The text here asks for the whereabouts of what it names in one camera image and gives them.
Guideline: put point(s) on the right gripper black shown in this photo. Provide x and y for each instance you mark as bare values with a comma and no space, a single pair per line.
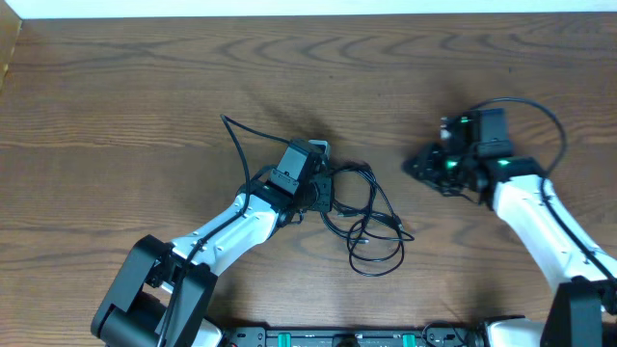
424,171

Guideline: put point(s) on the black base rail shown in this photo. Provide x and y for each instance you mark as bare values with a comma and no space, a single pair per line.
347,337

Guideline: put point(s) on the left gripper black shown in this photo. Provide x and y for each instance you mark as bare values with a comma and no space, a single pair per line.
327,202

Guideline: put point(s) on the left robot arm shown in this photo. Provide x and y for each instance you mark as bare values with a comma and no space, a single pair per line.
162,291

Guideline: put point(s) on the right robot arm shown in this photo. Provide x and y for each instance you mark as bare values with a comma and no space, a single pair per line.
475,153

